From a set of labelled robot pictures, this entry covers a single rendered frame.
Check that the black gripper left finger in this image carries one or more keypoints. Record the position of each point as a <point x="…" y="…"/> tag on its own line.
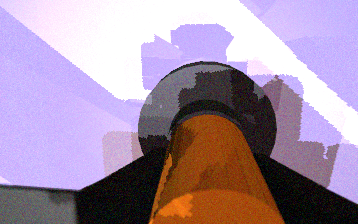
<point x="123" y="197"/>

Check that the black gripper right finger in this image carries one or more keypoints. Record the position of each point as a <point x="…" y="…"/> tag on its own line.
<point x="301" y="200"/>

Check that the orange cylinder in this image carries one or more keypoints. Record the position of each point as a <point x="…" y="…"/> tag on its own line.
<point x="210" y="176"/>

